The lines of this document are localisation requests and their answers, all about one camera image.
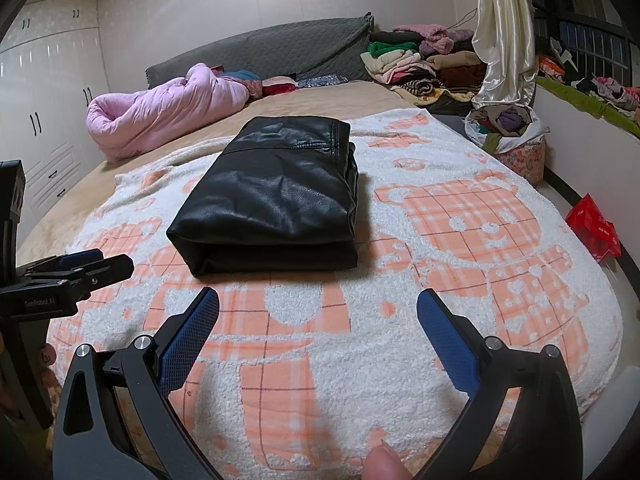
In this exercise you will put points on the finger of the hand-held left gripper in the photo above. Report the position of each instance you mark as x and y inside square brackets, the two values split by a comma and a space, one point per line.
[80, 258]
[110, 266]

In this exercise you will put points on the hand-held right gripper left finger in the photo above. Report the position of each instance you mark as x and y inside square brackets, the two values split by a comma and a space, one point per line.
[192, 340]

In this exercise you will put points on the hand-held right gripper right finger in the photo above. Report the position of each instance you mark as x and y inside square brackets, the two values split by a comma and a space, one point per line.
[445, 340]

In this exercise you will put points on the black leather jacket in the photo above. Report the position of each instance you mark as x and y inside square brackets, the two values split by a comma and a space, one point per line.
[270, 200]

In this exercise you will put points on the floral laundry bag with clothes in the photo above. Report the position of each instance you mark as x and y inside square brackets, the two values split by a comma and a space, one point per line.
[520, 160]

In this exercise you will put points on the pile of folded clothes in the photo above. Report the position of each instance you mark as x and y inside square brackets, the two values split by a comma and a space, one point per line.
[410, 65]

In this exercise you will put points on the heap of colourful small clothes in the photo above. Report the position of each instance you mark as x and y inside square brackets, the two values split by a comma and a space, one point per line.
[610, 90]

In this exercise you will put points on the person's left hand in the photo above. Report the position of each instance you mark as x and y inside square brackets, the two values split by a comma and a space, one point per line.
[51, 367]

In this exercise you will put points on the person's right hand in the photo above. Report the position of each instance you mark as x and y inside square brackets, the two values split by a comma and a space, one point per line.
[381, 462]

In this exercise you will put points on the white orange bear printed blanket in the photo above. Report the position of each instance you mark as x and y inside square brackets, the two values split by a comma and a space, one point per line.
[450, 285]

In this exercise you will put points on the white wardrobe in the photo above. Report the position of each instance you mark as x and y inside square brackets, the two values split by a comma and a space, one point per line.
[50, 110]

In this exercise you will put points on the pink quilt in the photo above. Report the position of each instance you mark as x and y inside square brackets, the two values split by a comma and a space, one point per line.
[160, 110]

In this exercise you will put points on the red plastic bag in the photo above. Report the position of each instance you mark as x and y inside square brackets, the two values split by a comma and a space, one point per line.
[592, 225]

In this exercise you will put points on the teal cloth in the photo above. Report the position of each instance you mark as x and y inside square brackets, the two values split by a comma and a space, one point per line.
[245, 77]

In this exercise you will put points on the pink red folded cloth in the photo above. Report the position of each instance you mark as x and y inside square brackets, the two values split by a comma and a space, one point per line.
[280, 85]

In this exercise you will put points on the tan plush bed sheet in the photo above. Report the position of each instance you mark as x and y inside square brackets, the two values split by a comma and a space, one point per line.
[325, 102]

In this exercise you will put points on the green ledge cover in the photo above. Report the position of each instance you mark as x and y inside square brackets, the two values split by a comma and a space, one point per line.
[590, 102]

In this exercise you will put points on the grey quilted headboard cover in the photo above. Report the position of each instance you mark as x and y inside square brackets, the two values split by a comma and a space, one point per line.
[280, 45]

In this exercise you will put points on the blue patterned cloth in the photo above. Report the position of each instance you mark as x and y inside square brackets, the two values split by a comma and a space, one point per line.
[322, 81]

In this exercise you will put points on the cream satin curtain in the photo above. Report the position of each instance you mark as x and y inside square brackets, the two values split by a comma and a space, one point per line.
[500, 35]

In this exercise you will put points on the dark window grille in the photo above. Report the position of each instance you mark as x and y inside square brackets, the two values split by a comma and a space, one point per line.
[585, 40]

